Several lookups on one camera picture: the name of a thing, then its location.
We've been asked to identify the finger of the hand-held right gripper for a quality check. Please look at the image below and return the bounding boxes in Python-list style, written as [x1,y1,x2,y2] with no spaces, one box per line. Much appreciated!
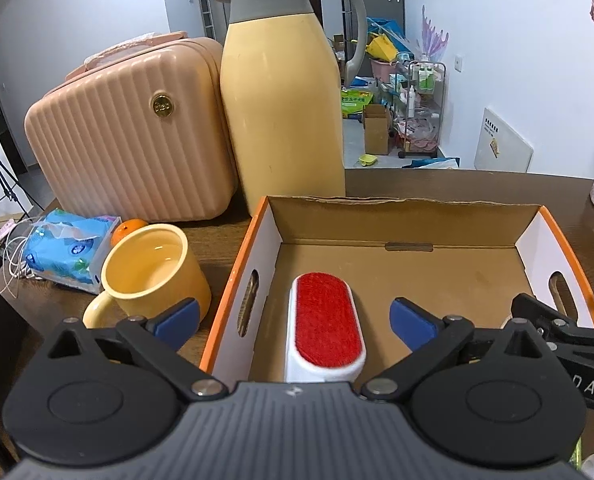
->
[511,293,594,346]

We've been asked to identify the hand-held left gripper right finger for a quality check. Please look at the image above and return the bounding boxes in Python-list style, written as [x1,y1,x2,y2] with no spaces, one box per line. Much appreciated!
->
[359,297,556,403]

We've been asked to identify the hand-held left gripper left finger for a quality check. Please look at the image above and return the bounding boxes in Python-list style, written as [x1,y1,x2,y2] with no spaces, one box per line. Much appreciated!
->
[47,297,230,403]

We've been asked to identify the orange cardboard box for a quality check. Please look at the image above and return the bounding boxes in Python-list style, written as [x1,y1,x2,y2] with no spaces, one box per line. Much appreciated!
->
[199,195,594,396]

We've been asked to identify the red and white lint brush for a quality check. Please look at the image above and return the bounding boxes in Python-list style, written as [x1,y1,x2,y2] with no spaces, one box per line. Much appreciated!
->
[284,272,368,385]

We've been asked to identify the yellow ceramic mug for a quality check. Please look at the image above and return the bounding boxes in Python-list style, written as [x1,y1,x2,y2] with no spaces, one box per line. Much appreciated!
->
[82,224,212,329]

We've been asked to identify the orange fruit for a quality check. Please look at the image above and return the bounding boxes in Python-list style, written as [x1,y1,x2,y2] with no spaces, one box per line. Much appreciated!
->
[111,218,150,248]

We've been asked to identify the blue tissue pack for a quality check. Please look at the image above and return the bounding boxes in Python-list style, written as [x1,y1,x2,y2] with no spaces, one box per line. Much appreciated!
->
[23,208,122,295]

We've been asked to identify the blue and white bag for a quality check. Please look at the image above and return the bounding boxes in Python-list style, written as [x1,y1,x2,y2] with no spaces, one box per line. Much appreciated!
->
[412,158,462,170]

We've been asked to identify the pink ribbed suitcase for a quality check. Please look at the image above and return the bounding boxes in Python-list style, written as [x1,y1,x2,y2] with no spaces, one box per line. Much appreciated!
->
[24,30,238,223]

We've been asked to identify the white panel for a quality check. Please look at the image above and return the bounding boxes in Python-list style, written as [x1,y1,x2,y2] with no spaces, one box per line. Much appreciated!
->
[473,106,535,173]

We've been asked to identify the small brown cardboard box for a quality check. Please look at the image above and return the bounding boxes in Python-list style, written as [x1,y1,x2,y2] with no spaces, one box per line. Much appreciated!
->
[362,105,395,156]

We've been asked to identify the metal rack cart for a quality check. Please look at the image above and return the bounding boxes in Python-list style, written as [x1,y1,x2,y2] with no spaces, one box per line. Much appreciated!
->
[392,60,448,161]

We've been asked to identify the green packet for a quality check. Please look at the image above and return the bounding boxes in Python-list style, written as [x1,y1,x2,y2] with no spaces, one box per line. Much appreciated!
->
[341,89,376,120]

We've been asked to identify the yellow thermos jug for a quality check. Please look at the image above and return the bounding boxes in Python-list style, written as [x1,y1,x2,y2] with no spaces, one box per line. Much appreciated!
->
[213,0,368,216]

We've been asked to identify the pink bucket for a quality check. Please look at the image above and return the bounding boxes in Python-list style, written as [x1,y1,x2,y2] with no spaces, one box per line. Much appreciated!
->
[369,57,404,84]

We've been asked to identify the yellow plastic dustpan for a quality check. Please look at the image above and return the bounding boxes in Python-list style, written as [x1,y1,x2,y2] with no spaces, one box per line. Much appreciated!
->
[366,32,400,61]

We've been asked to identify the blue plastic bag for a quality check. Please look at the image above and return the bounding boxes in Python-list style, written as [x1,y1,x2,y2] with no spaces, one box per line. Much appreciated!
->
[367,16,404,37]

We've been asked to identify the white cables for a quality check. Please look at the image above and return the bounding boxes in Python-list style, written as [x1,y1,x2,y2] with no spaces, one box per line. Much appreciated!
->
[0,220,34,302]

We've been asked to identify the purple wall decoration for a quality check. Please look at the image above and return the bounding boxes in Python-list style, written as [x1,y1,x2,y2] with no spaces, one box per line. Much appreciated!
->
[421,5,450,62]

